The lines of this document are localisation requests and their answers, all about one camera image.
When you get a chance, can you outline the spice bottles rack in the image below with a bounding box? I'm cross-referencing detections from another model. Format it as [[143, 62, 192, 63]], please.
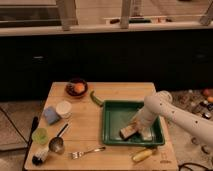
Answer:
[[178, 90, 213, 120]]

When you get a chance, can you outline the green plastic tray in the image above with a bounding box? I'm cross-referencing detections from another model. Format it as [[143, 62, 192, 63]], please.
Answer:
[[102, 100, 165, 147]]

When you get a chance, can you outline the orange fruit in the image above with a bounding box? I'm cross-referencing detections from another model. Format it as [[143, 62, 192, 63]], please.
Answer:
[[74, 83, 85, 93]]

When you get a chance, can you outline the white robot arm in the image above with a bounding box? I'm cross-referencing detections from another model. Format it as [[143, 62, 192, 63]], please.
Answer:
[[131, 91, 213, 148]]

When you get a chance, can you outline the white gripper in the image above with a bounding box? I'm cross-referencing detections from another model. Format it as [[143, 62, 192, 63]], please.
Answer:
[[130, 118, 153, 141]]

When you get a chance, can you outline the white round container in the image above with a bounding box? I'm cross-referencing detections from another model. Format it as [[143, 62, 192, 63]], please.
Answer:
[[56, 101, 72, 118]]

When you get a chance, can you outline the green plastic cup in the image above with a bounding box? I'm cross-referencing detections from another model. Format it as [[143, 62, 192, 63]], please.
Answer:
[[32, 128, 48, 145]]

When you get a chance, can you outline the metal measuring cup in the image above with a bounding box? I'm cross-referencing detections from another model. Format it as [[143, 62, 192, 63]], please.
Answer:
[[49, 123, 69, 154]]

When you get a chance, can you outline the silver fork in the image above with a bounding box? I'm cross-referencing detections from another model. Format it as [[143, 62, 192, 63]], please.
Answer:
[[69, 147, 106, 160]]

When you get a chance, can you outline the dark red bowl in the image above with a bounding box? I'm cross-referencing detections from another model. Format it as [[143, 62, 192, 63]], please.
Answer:
[[65, 78, 88, 98]]

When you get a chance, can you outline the wooden block eraser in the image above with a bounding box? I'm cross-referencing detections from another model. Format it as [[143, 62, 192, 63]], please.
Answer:
[[120, 125, 137, 139]]

